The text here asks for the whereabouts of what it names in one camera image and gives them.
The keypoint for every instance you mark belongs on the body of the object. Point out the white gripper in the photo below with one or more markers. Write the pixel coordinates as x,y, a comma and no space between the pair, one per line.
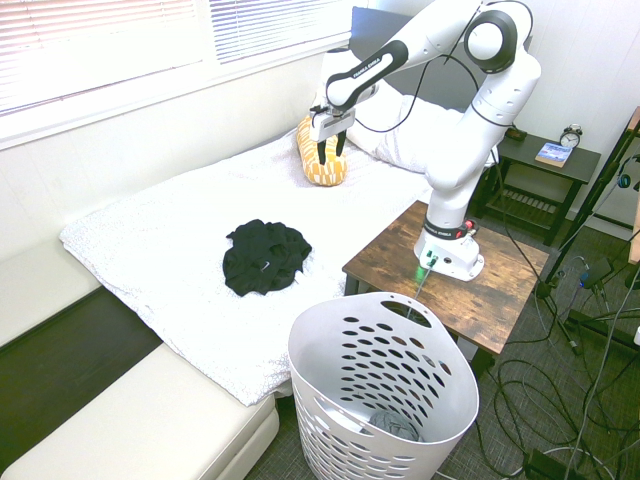
331,124

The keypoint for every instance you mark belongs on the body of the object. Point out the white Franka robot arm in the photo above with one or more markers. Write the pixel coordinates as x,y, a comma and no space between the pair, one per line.
450,165

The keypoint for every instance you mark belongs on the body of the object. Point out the white perforated laundry basket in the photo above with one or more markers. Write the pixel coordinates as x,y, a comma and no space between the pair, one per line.
320,400

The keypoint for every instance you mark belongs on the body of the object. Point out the yellow white patterned pillow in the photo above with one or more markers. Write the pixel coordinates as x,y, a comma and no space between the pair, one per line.
325,172

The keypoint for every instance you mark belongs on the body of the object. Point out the white bed pillow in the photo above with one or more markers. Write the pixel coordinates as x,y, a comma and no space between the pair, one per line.
400,140

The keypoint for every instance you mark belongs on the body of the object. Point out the black crumpled garment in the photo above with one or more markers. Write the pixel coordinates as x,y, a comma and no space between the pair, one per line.
265,260

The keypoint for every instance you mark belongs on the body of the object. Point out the narrow white window blind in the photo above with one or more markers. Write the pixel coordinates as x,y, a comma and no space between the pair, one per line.
280,25

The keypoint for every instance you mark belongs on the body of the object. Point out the white circle-textured bedspread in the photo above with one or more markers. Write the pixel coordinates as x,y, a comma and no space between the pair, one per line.
175,250

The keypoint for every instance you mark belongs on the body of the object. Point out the small dark object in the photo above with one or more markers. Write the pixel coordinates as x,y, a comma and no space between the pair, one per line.
517,134

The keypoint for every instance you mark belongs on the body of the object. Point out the blue covered book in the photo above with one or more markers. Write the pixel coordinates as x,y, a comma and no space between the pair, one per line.
553,154

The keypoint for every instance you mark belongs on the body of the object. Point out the rustic wooden side table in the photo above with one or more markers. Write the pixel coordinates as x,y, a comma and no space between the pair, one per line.
495,300

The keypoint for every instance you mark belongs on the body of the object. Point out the black alarm clock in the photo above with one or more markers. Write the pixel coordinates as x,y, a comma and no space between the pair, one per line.
570,137

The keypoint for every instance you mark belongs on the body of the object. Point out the black nightstand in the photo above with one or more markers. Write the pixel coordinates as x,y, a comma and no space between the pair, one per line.
582,162

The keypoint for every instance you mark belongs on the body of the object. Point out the black tripod stand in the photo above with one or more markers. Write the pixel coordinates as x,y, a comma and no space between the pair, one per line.
582,220

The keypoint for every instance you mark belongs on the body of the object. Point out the wide white window blind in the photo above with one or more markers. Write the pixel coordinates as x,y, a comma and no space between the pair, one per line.
75,45

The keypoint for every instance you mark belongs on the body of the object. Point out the grey garment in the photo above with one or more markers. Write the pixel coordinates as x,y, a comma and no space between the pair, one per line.
395,425

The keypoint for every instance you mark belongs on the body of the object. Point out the black power adapter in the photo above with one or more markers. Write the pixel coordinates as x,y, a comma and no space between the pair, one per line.
596,272

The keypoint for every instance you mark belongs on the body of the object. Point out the black teal device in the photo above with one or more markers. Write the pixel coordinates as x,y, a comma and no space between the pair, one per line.
626,177

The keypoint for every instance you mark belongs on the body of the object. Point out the light wooden furniture edge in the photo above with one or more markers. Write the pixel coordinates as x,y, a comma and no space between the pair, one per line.
635,220

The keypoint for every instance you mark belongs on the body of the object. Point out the small white cushioned bench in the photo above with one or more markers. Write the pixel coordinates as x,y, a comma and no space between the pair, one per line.
40,295

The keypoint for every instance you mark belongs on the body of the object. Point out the large white cushioned bench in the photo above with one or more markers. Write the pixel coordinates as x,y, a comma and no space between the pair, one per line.
150,425

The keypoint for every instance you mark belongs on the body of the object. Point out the black floor power box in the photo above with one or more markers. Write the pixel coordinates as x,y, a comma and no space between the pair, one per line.
550,465

